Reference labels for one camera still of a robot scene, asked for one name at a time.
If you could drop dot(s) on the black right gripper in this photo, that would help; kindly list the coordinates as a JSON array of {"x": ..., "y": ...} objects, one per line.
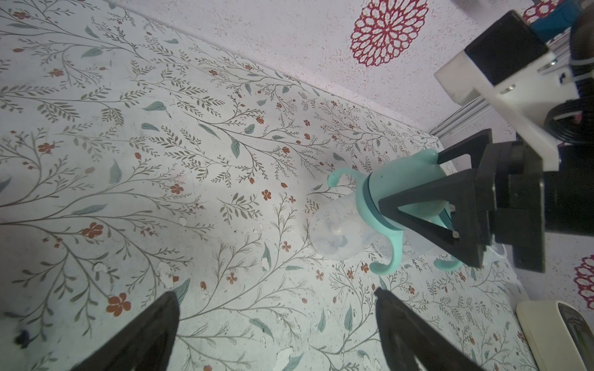
[{"x": 522, "y": 200}]

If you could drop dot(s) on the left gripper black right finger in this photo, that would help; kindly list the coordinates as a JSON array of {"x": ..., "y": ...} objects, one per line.
[{"x": 410, "y": 343}]

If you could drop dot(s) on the white sterilizer box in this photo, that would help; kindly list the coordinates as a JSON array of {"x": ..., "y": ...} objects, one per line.
[{"x": 557, "y": 334}]

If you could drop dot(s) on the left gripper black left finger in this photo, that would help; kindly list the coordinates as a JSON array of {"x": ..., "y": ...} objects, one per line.
[{"x": 146, "y": 343}]

